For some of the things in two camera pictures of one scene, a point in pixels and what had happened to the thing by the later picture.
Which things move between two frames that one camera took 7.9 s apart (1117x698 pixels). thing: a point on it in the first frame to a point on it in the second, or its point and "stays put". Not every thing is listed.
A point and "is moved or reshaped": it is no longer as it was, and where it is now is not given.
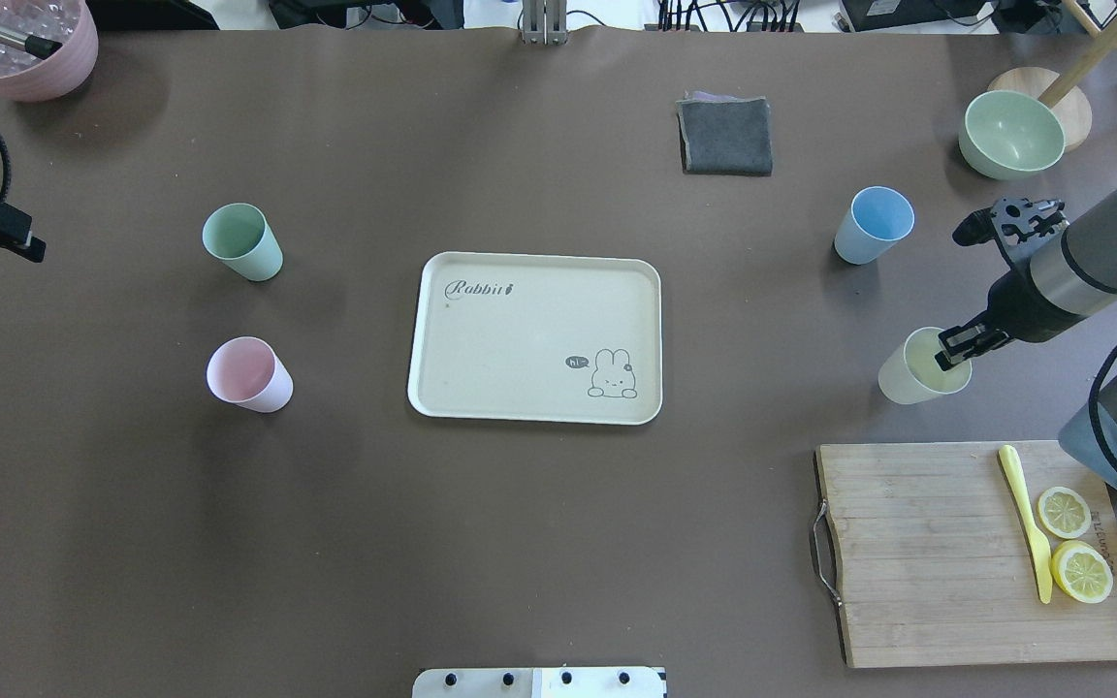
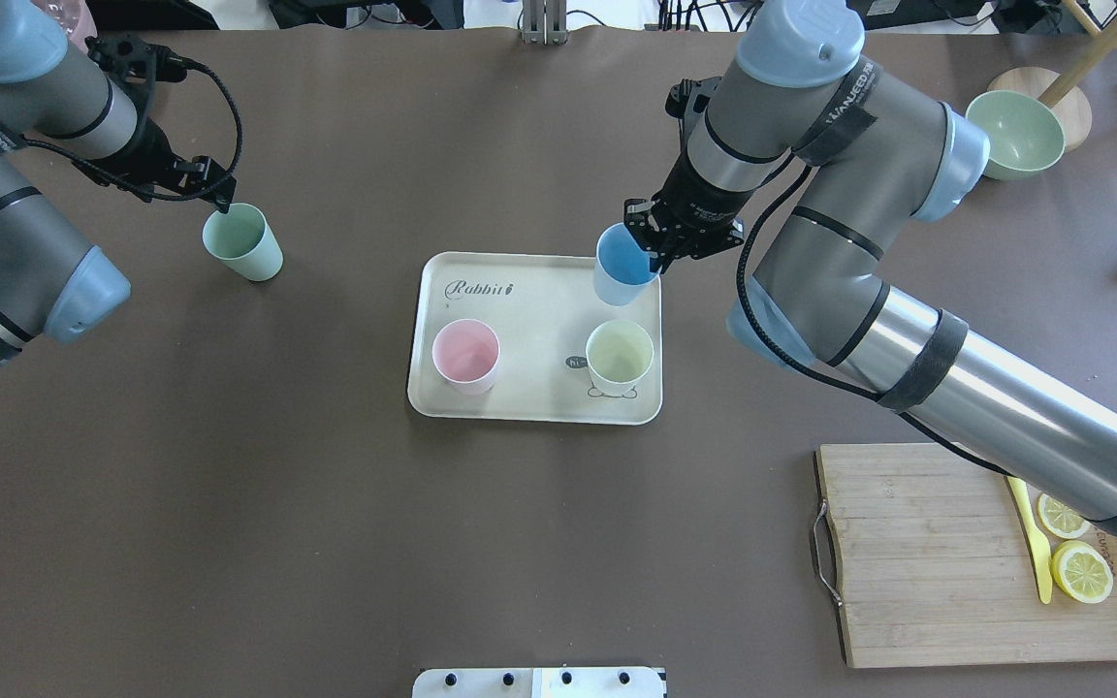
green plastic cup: (239, 237) stays put
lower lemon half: (1081, 571) stays put
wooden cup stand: (1059, 88) stays put
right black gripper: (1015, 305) to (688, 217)
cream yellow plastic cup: (911, 373) is moved or reshaped
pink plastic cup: (246, 371) to (465, 354)
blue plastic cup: (879, 216) is moved or reshaped
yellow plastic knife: (1038, 548) stays put
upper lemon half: (1064, 512) stays put
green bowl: (1005, 135) stays put
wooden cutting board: (936, 566) stays put
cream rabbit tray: (537, 338) stays put
